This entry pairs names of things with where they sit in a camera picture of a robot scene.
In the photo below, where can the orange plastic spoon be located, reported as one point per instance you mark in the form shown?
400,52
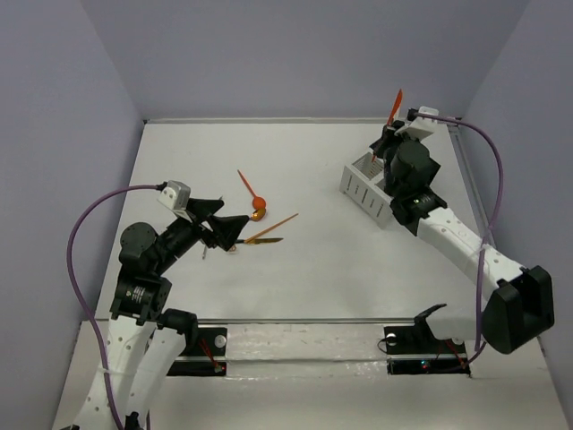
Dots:
258,202

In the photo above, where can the white utensil container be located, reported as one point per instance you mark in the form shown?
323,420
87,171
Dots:
363,182

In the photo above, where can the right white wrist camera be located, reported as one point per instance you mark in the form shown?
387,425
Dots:
420,123

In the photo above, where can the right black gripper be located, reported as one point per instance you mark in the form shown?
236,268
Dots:
390,137

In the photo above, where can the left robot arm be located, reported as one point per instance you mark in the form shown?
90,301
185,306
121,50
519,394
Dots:
143,336

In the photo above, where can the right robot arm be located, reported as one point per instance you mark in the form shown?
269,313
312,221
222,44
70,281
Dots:
514,304

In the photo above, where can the gold metal knife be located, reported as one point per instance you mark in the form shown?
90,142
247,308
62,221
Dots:
259,241

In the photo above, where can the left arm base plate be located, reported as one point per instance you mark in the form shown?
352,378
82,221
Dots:
206,357

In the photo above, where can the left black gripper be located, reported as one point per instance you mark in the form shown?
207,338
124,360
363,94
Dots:
204,226

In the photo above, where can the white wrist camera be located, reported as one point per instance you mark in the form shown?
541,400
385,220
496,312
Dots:
174,195
420,123

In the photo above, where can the gold chopstick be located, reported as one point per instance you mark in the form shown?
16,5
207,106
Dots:
269,229

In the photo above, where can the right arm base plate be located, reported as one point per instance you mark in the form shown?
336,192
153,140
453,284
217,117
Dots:
410,351

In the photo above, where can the gold metal spoon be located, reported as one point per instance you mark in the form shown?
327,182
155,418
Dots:
256,216

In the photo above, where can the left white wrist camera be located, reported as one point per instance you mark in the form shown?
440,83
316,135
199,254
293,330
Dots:
174,195

